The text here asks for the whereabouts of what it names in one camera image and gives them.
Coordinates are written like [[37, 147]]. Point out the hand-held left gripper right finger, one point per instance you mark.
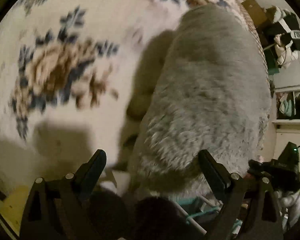
[[212, 172]]

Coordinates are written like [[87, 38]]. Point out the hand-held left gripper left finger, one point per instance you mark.
[[92, 172]]

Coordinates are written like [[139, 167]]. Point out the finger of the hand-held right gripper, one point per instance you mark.
[[256, 166]]

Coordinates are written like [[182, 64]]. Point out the grey fleece pants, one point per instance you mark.
[[202, 92]]

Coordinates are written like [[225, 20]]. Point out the person's right forearm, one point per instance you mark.
[[291, 207]]

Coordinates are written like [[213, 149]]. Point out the teal drying rack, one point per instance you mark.
[[202, 211]]

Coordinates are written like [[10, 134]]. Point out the person's left leg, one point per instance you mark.
[[107, 212]]

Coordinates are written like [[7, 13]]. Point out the person's leg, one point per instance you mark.
[[160, 217], [107, 212]]

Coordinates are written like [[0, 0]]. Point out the white wardrobe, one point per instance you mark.
[[295, 105]]

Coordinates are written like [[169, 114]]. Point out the person's right leg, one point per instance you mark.
[[160, 217]]

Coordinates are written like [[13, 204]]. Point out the white puffy jacket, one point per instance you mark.
[[287, 55]]

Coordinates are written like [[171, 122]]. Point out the floral bed sheet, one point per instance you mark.
[[72, 30]]

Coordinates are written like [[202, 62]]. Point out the large cardboard box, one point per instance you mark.
[[253, 8]]

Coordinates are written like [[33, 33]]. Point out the metal frame chair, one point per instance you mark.
[[271, 62]]

